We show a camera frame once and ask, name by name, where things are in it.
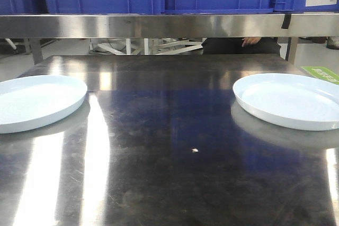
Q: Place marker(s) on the light blue plate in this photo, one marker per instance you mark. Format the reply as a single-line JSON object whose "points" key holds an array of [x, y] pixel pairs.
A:
{"points": [[289, 100], [32, 102]]}

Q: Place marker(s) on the person in black clothes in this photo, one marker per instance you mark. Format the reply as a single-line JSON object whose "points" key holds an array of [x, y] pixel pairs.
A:
{"points": [[247, 45]]}

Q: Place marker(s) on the black tape strip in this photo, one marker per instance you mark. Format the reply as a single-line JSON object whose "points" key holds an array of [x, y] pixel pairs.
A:
{"points": [[286, 21]]}

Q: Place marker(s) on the green floor sign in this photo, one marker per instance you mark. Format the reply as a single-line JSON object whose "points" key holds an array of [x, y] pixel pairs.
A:
{"points": [[322, 73]]}

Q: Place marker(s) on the white metal frame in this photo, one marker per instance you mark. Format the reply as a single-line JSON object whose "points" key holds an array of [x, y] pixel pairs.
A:
{"points": [[129, 46]]}

